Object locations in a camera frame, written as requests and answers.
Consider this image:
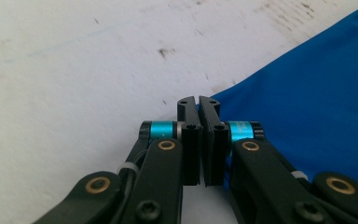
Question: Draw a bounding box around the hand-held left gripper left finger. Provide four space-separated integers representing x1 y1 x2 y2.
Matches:
138 95 204 187

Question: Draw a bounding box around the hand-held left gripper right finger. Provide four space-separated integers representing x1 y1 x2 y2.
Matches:
198 95 266 188

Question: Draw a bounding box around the blue t-shirt with white print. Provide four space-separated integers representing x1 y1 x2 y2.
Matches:
195 0 358 196

